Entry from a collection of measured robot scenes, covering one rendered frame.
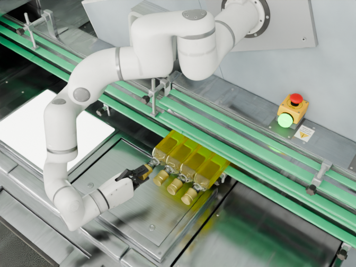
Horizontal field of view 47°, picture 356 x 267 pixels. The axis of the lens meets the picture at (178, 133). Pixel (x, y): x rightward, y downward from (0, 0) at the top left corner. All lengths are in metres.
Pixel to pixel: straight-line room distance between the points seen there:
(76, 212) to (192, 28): 0.62
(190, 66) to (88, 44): 0.86
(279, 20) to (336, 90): 0.27
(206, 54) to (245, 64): 0.40
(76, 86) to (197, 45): 0.31
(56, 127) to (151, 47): 0.33
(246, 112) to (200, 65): 0.40
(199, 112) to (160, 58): 0.41
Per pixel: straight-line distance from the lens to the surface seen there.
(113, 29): 1.73
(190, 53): 0.99
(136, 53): 1.00
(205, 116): 1.35
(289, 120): 1.29
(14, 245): 1.50
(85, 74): 1.02
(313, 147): 1.30
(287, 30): 1.22
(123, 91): 1.58
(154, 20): 0.98
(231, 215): 1.48
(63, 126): 1.11
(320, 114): 1.36
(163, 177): 1.33
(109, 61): 1.02
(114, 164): 1.55
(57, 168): 1.26
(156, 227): 1.39
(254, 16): 1.20
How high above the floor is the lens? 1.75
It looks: 33 degrees down
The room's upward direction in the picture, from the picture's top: 135 degrees counter-clockwise
